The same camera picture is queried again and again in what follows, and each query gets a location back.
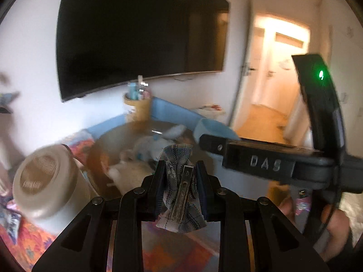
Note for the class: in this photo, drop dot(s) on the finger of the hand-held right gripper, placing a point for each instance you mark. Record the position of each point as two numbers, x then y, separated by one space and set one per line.
209 143

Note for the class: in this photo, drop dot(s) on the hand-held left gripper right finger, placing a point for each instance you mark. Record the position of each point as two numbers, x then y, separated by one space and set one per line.
202 187

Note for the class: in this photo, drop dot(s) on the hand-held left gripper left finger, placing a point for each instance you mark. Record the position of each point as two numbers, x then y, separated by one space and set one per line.
160 187

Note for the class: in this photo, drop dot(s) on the blue white patterned cloth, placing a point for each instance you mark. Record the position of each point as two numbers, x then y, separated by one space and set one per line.
173 172

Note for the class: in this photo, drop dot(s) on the white plush toy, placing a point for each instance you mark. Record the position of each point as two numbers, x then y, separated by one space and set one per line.
133 175

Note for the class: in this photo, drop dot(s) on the brown round basin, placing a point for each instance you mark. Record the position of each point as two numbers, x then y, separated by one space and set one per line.
99 161

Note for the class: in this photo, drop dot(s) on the person's right hand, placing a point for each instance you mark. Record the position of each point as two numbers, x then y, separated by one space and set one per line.
337 226

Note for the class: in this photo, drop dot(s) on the white door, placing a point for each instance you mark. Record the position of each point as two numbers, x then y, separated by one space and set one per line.
244 90

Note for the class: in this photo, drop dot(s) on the tan pen holder cup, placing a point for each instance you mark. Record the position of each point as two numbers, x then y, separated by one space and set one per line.
140 109

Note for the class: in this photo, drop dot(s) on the black television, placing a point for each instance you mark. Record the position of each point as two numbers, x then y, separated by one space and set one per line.
136 34

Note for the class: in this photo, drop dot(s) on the floral blanket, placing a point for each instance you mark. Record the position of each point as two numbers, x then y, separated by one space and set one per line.
28 238

